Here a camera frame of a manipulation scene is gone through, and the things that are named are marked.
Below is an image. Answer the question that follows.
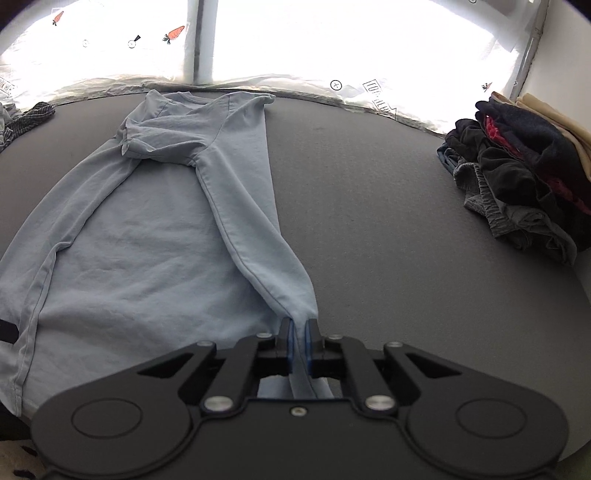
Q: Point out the pile of dark clothes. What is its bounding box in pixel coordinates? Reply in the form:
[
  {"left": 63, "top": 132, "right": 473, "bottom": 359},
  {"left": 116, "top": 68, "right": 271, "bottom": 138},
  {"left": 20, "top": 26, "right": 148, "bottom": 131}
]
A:
[{"left": 437, "top": 99, "right": 590, "bottom": 266}]

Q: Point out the beige folded cloth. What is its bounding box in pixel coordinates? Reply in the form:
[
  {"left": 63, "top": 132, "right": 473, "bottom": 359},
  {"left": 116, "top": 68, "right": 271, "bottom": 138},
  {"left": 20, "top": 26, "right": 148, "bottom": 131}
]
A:
[{"left": 490, "top": 91, "right": 591, "bottom": 181}]

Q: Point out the white printed plastic curtain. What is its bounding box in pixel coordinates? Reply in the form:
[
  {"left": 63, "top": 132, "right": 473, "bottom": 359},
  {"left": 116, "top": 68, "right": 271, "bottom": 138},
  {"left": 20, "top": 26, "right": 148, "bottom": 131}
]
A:
[{"left": 1, "top": 1, "right": 547, "bottom": 132}]

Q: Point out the light blue t-shirt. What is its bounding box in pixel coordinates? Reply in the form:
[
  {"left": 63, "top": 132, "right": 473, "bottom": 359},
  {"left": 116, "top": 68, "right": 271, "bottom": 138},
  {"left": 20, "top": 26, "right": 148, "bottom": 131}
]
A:
[{"left": 1, "top": 91, "right": 318, "bottom": 417}]

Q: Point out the blue plaid shirt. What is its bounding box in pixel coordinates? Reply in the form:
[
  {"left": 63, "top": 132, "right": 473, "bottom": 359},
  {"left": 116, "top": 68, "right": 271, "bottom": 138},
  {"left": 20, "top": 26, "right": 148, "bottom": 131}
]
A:
[{"left": 0, "top": 102, "right": 55, "bottom": 151}]

